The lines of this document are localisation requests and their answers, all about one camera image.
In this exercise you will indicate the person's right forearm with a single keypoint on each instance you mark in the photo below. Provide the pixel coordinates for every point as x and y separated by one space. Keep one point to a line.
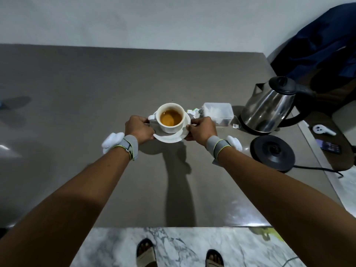
292 197

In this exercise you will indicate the brown office chair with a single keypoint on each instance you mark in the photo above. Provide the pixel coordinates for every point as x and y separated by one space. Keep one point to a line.
342 152

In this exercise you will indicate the clear plastic tea bag box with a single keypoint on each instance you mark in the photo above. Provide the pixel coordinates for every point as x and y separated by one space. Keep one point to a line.
218 112

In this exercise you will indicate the white ceramic cup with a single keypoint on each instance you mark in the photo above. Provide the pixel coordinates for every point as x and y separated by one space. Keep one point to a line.
169 118

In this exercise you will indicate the black kettle base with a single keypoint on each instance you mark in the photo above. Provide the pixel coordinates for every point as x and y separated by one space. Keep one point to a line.
272 152

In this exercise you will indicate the person's sandalled foot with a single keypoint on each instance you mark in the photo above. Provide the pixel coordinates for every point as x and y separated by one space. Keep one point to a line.
146 254
214 259

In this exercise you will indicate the steel electric kettle black lid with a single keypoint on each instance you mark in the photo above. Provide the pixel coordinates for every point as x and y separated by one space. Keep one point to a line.
267 111

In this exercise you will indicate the black smartphone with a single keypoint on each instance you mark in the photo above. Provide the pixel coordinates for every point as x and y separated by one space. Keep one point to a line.
329 146

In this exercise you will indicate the person's right hand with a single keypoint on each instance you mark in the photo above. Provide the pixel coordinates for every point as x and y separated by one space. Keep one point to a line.
201 130

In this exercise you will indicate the person's left sandalled foot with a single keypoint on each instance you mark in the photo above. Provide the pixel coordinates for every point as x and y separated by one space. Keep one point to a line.
146 254

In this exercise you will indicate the white saucer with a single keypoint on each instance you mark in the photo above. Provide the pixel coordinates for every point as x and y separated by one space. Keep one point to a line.
169 137

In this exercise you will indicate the person's right sandalled foot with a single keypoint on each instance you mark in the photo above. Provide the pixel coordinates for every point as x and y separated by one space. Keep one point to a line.
214 259

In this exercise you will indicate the person's left forearm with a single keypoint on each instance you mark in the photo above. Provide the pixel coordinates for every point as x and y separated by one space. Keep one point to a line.
69 208

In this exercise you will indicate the dark blue jacket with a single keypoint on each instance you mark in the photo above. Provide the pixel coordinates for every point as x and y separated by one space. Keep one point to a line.
319 38

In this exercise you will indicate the person's left hand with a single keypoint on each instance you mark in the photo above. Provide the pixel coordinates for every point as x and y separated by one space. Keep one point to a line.
139 129

